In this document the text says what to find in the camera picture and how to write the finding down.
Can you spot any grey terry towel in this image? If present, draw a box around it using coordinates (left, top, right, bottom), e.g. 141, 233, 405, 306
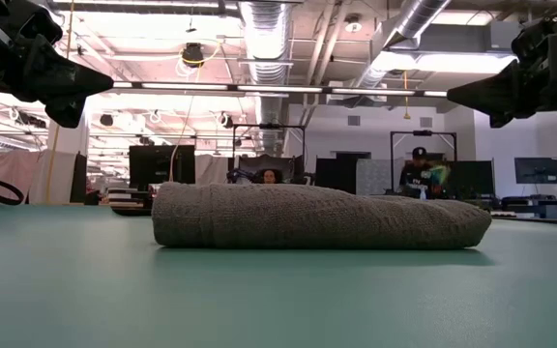
151, 182, 494, 251

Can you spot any black monitor on arm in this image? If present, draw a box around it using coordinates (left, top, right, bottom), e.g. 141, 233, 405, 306
513, 156, 557, 186

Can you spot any black monitor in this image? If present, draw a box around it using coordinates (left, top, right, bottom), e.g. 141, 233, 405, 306
128, 144, 197, 192
445, 159, 497, 200

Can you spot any white partition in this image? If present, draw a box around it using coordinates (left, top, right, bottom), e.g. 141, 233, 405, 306
28, 151, 79, 205

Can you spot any pink curtain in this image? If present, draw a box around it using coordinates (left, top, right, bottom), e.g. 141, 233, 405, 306
0, 149, 44, 205

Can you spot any person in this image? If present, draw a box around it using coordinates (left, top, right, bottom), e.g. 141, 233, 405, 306
257, 167, 285, 186
397, 146, 450, 201

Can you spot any grey partition panel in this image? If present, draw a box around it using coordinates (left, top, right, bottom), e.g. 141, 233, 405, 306
355, 158, 406, 196

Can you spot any black partition panel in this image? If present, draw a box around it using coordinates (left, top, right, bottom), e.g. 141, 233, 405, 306
313, 151, 372, 195

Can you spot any long ceiling light bar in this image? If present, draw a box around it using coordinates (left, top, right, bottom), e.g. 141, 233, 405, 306
110, 80, 450, 99

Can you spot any green table mat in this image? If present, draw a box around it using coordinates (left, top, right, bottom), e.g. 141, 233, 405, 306
0, 202, 557, 348

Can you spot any black robot rig frame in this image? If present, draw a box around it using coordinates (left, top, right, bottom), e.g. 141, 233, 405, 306
389, 130, 459, 195
231, 123, 308, 186

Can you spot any hanging yellow cable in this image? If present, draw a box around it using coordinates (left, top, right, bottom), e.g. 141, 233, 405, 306
168, 42, 222, 185

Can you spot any silver ceiling air duct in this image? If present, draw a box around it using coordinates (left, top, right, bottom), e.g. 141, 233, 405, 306
353, 0, 454, 101
238, 0, 293, 149

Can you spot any black hanging ceiling camera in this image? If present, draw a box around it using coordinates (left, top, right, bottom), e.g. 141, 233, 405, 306
181, 42, 206, 70

